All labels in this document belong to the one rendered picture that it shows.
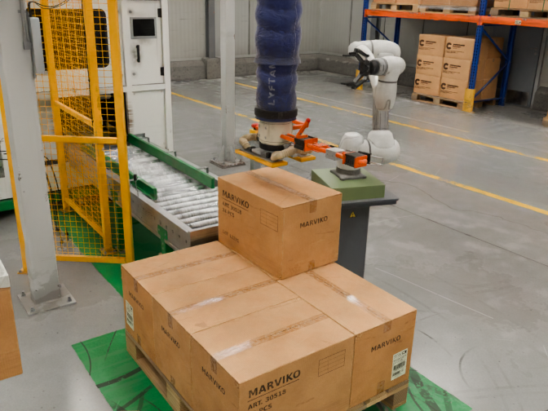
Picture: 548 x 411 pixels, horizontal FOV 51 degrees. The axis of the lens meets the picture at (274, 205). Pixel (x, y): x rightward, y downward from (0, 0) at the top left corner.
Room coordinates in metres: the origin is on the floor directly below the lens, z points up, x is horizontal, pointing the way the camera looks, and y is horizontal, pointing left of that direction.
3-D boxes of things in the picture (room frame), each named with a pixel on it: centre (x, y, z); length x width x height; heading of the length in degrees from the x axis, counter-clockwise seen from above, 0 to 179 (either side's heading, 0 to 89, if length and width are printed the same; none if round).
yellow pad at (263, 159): (2.95, 0.08, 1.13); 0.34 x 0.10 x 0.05; 38
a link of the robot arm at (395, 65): (3.14, -0.60, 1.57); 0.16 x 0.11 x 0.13; 128
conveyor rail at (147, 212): (4.07, 1.16, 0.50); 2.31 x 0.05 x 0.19; 36
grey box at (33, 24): (3.38, 1.39, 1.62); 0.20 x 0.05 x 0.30; 36
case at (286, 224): (3.01, -0.02, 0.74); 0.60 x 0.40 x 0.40; 38
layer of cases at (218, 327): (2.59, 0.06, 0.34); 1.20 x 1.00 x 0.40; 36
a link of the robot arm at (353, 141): (3.54, -0.48, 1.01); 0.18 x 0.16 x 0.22; 101
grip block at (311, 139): (2.81, -0.15, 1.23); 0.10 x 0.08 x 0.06; 128
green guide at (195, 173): (4.71, 0.89, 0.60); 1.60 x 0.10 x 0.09; 36
